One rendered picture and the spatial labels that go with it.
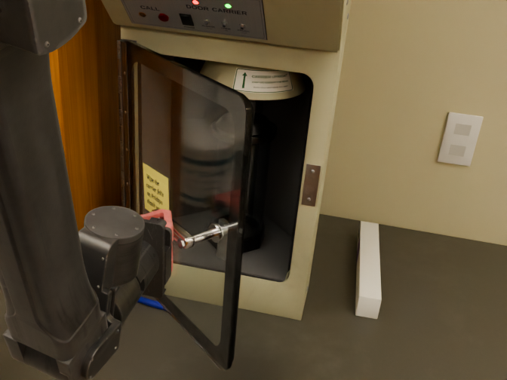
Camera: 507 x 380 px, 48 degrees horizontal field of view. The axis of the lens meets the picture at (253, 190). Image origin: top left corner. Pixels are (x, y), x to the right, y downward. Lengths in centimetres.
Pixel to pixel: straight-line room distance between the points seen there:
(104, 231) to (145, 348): 43
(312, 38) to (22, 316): 48
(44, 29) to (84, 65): 62
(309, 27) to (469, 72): 58
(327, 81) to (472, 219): 67
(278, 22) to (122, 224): 34
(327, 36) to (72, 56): 36
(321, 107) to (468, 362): 48
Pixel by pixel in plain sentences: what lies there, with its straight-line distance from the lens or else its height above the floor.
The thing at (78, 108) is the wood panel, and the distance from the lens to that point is 89.
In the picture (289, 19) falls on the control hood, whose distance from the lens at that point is 74.
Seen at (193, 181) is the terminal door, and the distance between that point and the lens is 74.
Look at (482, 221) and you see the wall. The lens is 140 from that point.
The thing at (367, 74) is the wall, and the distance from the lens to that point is 125.
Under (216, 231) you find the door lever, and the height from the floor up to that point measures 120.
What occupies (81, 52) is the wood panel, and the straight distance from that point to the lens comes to 89.
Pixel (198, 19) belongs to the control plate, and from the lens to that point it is 78.
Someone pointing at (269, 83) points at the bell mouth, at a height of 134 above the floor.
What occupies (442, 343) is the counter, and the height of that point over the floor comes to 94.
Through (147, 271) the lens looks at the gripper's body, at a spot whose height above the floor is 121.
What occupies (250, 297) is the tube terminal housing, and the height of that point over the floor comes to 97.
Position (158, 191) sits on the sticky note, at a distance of 84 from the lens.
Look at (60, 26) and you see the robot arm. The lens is 30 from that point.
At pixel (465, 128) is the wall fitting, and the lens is 129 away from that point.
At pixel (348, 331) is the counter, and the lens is 101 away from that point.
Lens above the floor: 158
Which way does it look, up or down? 27 degrees down
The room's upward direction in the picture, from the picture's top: 5 degrees clockwise
